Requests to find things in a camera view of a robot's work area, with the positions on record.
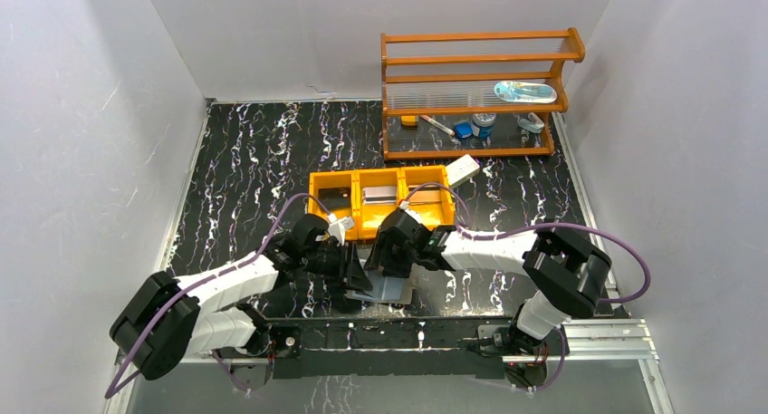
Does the yellow three-compartment organizer tray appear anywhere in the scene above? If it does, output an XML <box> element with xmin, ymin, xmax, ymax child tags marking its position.
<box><xmin>307</xmin><ymin>166</ymin><xmax>456</xmax><ymax>241</ymax></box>

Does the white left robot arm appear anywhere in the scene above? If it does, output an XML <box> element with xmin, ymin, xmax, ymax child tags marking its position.
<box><xmin>109</xmin><ymin>214</ymin><xmax>371</xmax><ymax>380</ymax></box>

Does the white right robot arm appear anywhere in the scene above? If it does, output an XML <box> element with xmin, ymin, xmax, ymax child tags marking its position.
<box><xmin>363</xmin><ymin>208</ymin><xmax>612</xmax><ymax>342</ymax></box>

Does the brown card in tray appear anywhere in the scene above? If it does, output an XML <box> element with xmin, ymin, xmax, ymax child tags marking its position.
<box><xmin>408</xmin><ymin>185</ymin><xmax>442</xmax><ymax>205</ymax></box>

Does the dark card in tray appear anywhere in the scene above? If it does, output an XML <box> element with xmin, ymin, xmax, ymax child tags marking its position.
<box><xmin>318</xmin><ymin>187</ymin><xmax>351</xmax><ymax>211</ymax></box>

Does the silver card in tray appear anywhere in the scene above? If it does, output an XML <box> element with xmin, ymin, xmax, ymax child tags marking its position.
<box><xmin>361</xmin><ymin>186</ymin><xmax>398</xmax><ymax>206</ymax></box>

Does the green and white box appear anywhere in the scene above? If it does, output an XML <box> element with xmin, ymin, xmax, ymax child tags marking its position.
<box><xmin>446</xmin><ymin>155</ymin><xmax>481</xmax><ymax>188</ymax></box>

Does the white marker pen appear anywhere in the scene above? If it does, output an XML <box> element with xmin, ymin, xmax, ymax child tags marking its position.
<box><xmin>419</xmin><ymin>115</ymin><xmax>456</xmax><ymax>137</ymax></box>

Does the small yellow block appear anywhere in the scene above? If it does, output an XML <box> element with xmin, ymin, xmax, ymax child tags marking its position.
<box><xmin>399</xmin><ymin>115</ymin><xmax>419</xmax><ymax>129</ymax></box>

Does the small blue box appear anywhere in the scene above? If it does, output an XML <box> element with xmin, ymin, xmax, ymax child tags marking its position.
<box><xmin>453</xmin><ymin>120</ymin><xmax>474</xmax><ymax>140</ymax></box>

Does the white jar blue label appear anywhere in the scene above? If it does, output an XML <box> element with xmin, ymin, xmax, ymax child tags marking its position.
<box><xmin>471</xmin><ymin>113</ymin><xmax>497</xmax><ymax>140</ymax></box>

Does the orange wooden shelf rack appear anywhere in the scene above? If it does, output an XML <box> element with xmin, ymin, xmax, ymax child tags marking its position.
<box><xmin>380</xmin><ymin>27</ymin><xmax>586</xmax><ymax>160</ymax></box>

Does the teal blister pack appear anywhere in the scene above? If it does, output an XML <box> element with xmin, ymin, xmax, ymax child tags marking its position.
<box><xmin>494</xmin><ymin>81</ymin><xmax>558</xmax><ymax>104</ymax></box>

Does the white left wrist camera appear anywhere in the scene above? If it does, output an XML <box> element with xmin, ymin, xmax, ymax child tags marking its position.
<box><xmin>328</xmin><ymin>214</ymin><xmax>355</xmax><ymax>246</ymax></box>

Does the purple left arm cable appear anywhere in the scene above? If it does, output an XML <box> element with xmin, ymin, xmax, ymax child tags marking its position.
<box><xmin>104</xmin><ymin>192</ymin><xmax>337</xmax><ymax>400</ymax></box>

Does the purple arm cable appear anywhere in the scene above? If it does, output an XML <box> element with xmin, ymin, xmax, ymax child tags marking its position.
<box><xmin>398</xmin><ymin>181</ymin><xmax>653</xmax><ymax>394</ymax></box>
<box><xmin>104</xmin><ymin>192</ymin><xmax>337</xmax><ymax>400</ymax></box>

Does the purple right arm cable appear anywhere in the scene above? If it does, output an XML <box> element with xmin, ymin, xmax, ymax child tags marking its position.
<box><xmin>398</xmin><ymin>181</ymin><xmax>653</xmax><ymax>394</ymax></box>

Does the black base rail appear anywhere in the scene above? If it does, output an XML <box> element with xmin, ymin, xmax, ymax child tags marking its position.
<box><xmin>213</xmin><ymin>316</ymin><xmax>571</xmax><ymax>381</ymax></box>

